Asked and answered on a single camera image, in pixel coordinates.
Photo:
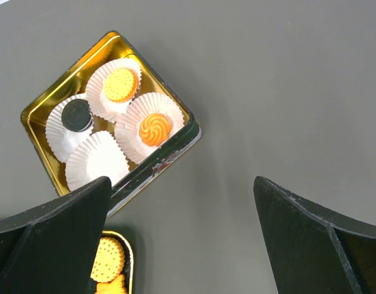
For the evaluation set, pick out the round dotted orange cookie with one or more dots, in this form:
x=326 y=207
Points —
x=120 y=85

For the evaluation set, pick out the black rectangular cookie tray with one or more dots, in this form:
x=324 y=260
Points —
x=127 y=270

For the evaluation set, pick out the black sandwich cookie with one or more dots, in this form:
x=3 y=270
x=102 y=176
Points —
x=76 y=115

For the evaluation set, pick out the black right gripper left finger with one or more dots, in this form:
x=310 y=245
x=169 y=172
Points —
x=51 y=248

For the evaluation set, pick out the orange swirl cookie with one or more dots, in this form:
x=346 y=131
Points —
x=154 y=129

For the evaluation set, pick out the dark square cookie tin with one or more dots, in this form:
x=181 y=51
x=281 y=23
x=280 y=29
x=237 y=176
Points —
x=73 y=81

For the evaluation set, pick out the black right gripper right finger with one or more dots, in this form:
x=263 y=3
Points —
x=313 y=249

